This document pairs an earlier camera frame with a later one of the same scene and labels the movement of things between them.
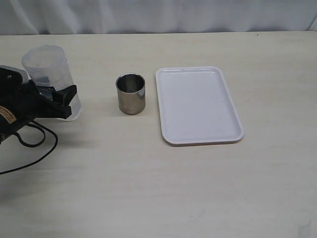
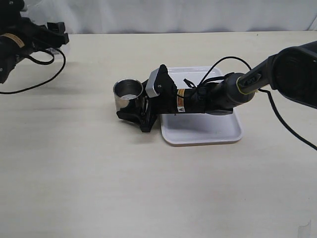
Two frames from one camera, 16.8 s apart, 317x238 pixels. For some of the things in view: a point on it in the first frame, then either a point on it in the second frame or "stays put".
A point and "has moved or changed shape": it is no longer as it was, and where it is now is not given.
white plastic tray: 195,106 stays put
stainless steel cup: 131,89 has moved or changed shape
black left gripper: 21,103 -> 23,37
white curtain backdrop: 94,17 stays put
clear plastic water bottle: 47,66 has moved or changed shape
